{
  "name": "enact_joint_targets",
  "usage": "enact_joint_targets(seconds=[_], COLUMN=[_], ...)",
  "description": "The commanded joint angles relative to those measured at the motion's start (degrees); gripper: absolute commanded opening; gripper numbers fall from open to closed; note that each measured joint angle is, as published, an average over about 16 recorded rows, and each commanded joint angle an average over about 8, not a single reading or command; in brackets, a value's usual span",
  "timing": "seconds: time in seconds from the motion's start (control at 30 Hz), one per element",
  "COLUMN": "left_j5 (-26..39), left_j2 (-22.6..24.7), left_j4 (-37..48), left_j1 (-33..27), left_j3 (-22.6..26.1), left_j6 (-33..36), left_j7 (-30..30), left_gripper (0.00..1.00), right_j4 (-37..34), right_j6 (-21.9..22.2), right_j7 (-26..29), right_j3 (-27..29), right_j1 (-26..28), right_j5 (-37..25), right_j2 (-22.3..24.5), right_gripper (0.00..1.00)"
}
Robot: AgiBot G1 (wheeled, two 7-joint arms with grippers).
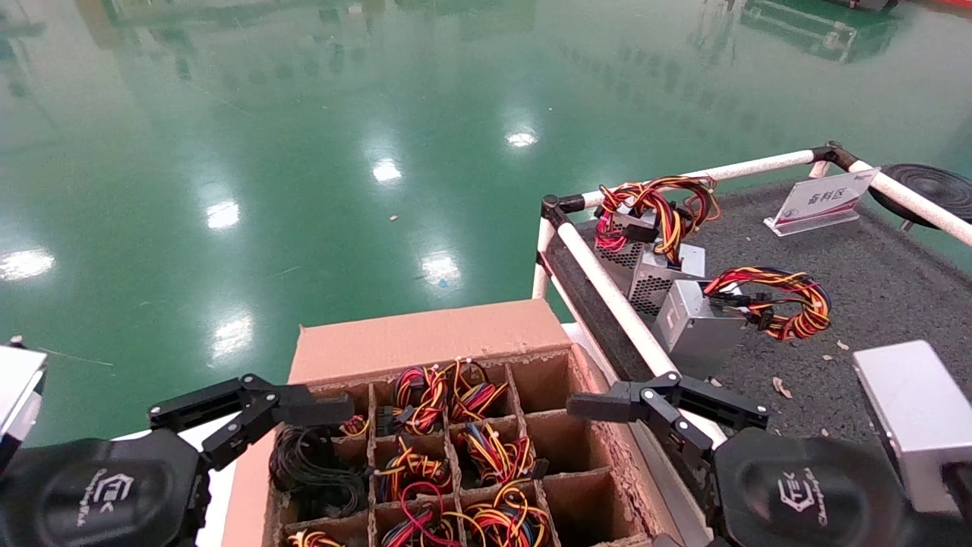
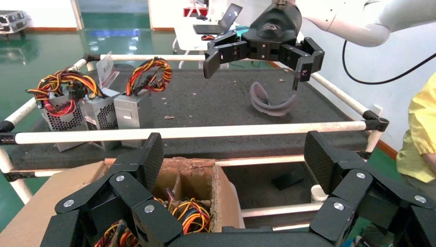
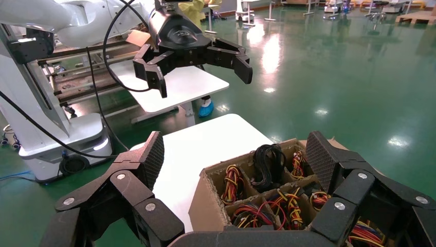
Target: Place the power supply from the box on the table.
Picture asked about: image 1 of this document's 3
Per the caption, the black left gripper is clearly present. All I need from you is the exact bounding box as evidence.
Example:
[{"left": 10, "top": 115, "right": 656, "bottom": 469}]
[{"left": 0, "top": 375, "right": 264, "bottom": 547}]

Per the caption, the silver perforated power supply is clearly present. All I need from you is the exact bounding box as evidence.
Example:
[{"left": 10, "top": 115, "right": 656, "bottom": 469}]
[{"left": 629, "top": 245, "right": 705, "bottom": 320}]

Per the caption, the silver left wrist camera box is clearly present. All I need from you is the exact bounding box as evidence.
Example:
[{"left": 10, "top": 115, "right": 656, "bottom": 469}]
[{"left": 0, "top": 346, "right": 48, "bottom": 464}]

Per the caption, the black cable bundle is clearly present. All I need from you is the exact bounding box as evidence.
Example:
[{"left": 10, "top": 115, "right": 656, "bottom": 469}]
[{"left": 268, "top": 424, "right": 371, "bottom": 521}]

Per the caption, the clear acrylic sign stand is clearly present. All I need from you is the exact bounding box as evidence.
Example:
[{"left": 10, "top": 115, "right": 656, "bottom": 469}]
[{"left": 763, "top": 167, "right": 882, "bottom": 236}]

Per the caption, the brown cardboard box with dividers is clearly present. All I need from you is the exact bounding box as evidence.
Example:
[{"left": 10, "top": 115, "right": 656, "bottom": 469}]
[{"left": 220, "top": 299, "right": 684, "bottom": 547}]

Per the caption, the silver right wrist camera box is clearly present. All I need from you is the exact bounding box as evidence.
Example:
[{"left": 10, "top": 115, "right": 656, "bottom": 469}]
[{"left": 852, "top": 340, "right": 972, "bottom": 519}]

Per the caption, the white pipe table frame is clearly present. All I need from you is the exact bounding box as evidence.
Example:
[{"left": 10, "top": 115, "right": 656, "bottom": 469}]
[{"left": 532, "top": 141, "right": 972, "bottom": 449}]

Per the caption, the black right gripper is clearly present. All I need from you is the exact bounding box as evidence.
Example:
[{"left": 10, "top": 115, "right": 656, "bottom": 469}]
[{"left": 567, "top": 372, "right": 916, "bottom": 547}]

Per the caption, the black pipe corner joint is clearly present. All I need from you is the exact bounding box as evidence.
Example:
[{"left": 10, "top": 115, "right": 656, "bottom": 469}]
[
  {"left": 811, "top": 141, "right": 860, "bottom": 172},
  {"left": 541, "top": 194, "right": 587, "bottom": 229}
]

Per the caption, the black round disc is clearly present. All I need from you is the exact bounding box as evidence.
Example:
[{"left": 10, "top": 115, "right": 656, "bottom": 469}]
[{"left": 868, "top": 163, "right": 972, "bottom": 231}]

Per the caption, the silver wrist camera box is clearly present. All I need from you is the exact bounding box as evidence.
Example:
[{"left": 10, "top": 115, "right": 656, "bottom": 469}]
[
  {"left": 852, "top": 340, "right": 972, "bottom": 519},
  {"left": 0, "top": 346, "right": 48, "bottom": 464}
]

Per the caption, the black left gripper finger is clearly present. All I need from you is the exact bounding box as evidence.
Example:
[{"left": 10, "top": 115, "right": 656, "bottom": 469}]
[{"left": 200, "top": 384, "right": 355, "bottom": 471}]

